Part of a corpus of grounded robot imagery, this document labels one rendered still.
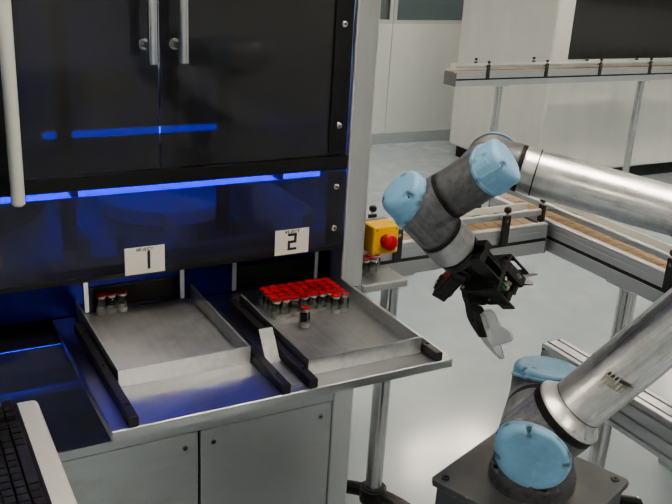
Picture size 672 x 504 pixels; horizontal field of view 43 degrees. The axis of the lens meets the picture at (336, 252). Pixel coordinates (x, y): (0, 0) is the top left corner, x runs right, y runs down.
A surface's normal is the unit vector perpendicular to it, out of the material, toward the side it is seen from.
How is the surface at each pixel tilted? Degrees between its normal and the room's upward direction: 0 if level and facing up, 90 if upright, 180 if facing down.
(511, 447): 96
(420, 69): 90
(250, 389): 0
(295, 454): 90
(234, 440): 90
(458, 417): 0
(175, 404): 0
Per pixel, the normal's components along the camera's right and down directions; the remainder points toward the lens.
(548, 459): -0.40, 0.40
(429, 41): 0.47, 0.33
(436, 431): 0.06, -0.94
